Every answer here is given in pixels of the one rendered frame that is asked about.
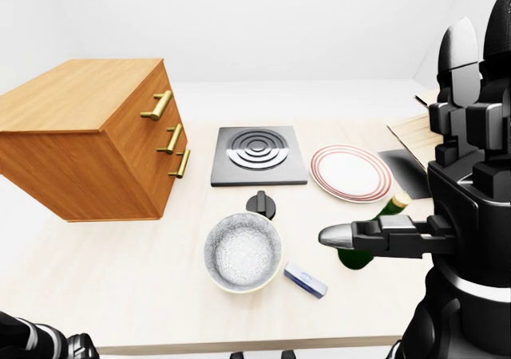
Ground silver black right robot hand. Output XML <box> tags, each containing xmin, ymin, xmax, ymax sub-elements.
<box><xmin>317</xmin><ymin>0</ymin><xmax>511</xmax><ymax>293</ymax></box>

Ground brass drawer handle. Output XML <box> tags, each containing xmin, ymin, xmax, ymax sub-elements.
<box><xmin>140</xmin><ymin>89</ymin><xmax>174</xmax><ymax>122</ymax></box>
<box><xmin>156</xmin><ymin>123</ymin><xmax>184</xmax><ymax>155</ymax></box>
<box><xmin>167</xmin><ymin>148</ymin><xmax>192</xmax><ymax>180</ymax></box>

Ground green wine bottle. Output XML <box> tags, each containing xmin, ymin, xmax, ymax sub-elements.
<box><xmin>337</xmin><ymin>192</ymin><xmax>413</xmax><ymax>273</ymax></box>

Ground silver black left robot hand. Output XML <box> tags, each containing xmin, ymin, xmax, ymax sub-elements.
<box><xmin>65</xmin><ymin>332</ymin><xmax>101</xmax><ymax>359</ymax></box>

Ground flat dark stove plate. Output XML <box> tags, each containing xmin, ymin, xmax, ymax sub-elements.
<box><xmin>210</xmin><ymin>125</ymin><xmax>310</xmax><ymax>188</ymax></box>

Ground patterned grey white bowl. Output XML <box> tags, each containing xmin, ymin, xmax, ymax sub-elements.
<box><xmin>203</xmin><ymin>211</ymin><xmax>284</xmax><ymax>295</ymax></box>

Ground wide wooden cabinet drawer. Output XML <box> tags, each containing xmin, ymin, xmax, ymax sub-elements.
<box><xmin>99</xmin><ymin>59</ymin><xmax>173</xmax><ymax>162</ymax></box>
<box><xmin>140</xmin><ymin>115</ymin><xmax>190</xmax><ymax>219</ymax></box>
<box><xmin>119</xmin><ymin>87</ymin><xmax>181</xmax><ymax>191</ymax></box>

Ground wooden cabinet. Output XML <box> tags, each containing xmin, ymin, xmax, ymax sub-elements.
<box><xmin>0</xmin><ymin>58</ymin><xmax>192</xmax><ymax>223</ymax></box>

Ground round black stove knob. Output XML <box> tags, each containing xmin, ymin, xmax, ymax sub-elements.
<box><xmin>245</xmin><ymin>190</ymin><xmax>279</xmax><ymax>222</ymax></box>

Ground white plate with red rings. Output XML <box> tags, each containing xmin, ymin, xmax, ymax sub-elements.
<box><xmin>309</xmin><ymin>144</ymin><xmax>394</xmax><ymax>204</ymax></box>

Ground small blue white box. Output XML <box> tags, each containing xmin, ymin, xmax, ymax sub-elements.
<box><xmin>283</xmin><ymin>261</ymin><xmax>330</xmax><ymax>300</ymax></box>

